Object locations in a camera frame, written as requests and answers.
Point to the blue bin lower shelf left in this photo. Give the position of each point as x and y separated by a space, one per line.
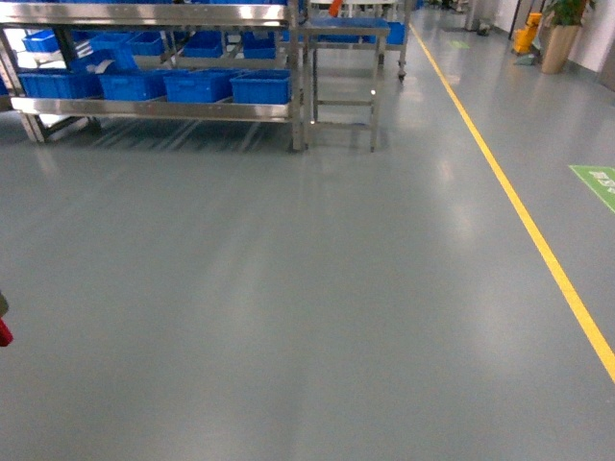
59 84

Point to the green floor sign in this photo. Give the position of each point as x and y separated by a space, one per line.
600 180

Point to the steel shelf rack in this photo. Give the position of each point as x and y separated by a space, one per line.
228 61

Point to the yellow mop bucket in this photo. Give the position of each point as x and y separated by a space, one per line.
523 38

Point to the rear steel wheeled rack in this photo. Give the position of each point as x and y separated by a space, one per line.
396 14

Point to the blue bin lower shelf right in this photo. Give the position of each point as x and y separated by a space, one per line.
262 87

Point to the potted plant gold planter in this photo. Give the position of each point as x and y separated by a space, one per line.
565 18

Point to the small steel table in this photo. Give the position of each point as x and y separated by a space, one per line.
343 75

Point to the blue bin shelf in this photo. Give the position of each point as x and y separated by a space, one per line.
133 86
59 84
202 86
262 87

